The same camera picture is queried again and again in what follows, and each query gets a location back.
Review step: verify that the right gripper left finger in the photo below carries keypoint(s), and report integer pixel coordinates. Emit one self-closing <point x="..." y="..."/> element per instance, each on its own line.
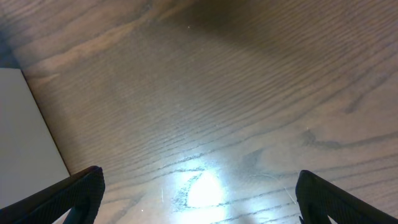
<point x="79" y="196"/>

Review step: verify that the white cardboard box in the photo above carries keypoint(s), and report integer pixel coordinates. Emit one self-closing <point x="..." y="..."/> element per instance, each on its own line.
<point x="30" y="160"/>

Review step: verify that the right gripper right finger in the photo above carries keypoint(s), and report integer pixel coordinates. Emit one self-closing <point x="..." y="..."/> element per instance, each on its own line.
<point x="322" y="202"/>

